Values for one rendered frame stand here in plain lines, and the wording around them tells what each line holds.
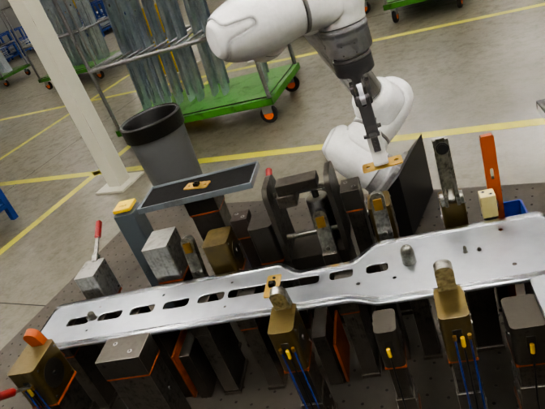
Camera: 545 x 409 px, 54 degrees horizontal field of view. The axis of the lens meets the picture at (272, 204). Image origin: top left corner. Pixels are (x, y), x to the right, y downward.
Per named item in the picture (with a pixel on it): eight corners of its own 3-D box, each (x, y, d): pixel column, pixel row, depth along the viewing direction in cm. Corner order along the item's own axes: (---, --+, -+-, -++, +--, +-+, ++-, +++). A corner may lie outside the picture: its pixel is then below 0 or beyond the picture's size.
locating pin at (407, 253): (404, 273, 126) (398, 250, 123) (403, 264, 129) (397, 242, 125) (418, 270, 125) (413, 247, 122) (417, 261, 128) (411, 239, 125)
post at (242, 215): (274, 325, 168) (229, 221, 150) (276, 315, 173) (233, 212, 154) (289, 323, 167) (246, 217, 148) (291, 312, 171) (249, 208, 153)
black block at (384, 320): (402, 436, 123) (372, 344, 109) (399, 400, 131) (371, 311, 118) (426, 433, 121) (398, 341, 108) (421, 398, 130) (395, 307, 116)
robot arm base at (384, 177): (376, 195, 209) (364, 187, 210) (408, 151, 196) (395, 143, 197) (365, 217, 194) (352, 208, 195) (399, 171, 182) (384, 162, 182)
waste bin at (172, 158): (146, 213, 448) (105, 135, 414) (177, 180, 485) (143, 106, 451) (194, 209, 423) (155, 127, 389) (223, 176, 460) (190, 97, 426)
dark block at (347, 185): (376, 312, 159) (339, 192, 139) (375, 296, 165) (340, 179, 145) (393, 309, 157) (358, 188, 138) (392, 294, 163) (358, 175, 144)
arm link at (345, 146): (362, 191, 203) (313, 160, 204) (388, 152, 203) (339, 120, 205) (367, 187, 186) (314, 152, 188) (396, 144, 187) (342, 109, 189)
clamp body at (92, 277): (126, 364, 176) (72, 280, 160) (139, 338, 186) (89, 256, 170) (146, 362, 174) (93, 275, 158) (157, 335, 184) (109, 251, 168)
